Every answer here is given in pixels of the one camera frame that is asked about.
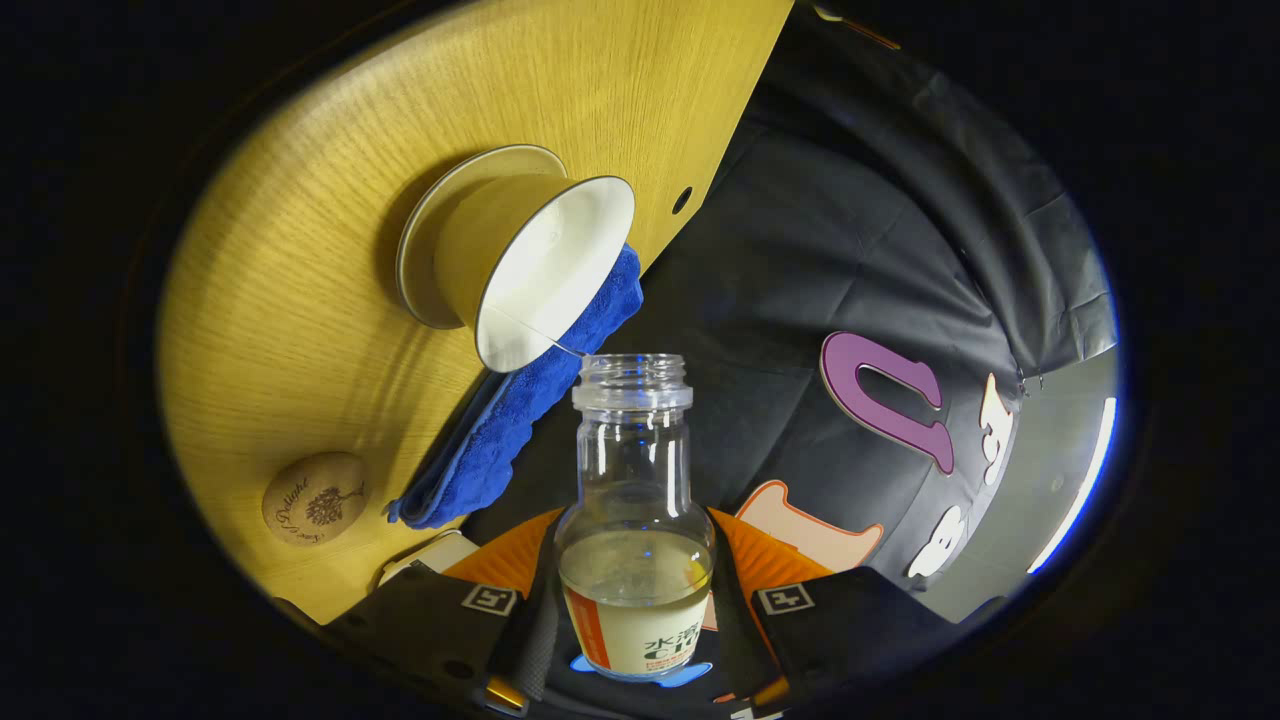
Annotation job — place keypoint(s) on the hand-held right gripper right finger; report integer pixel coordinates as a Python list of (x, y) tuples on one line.
[(850, 620)]

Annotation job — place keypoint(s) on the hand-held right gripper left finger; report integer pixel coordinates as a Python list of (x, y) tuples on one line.
[(420, 620)]

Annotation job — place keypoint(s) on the round wooden coaster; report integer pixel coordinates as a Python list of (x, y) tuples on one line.
[(300, 500)]

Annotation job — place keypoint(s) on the clear glass water bottle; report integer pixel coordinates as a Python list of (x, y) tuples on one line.
[(635, 600)]

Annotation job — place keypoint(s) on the beige ceramic teacup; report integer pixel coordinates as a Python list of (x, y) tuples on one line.
[(560, 260)]

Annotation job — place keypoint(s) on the white toaster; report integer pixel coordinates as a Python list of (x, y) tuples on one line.
[(440, 553)]

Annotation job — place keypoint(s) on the blue towel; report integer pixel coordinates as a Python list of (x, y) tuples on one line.
[(500, 440)]

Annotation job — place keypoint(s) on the black backdrop cloth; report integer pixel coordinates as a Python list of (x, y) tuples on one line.
[(800, 250)]

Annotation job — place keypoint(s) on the beige ceramic saucer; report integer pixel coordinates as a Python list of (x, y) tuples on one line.
[(430, 230)]

